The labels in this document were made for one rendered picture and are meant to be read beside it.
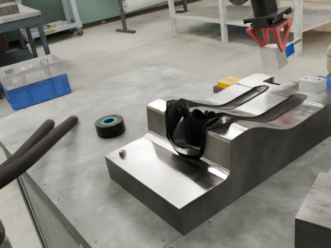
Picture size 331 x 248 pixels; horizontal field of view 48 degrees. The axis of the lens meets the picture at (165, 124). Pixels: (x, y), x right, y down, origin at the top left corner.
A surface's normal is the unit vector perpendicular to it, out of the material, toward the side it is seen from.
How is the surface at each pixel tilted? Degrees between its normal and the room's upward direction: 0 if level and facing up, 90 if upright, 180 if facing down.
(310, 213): 0
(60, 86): 91
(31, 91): 91
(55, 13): 90
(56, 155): 0
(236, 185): 90
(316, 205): 0
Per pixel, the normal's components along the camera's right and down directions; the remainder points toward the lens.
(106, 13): 0.49, 0.32
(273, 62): -0.75, 0.50
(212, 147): -0.80, 0.28
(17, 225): -0.14, -0.89
